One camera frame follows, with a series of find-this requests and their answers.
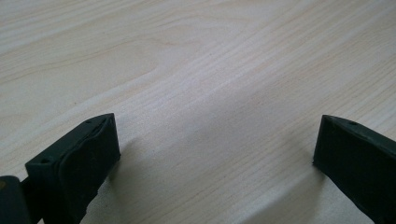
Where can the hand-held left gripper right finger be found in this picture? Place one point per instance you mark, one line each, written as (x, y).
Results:
(361, 161)

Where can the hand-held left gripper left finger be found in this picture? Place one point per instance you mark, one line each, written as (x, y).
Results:
(77, 165)

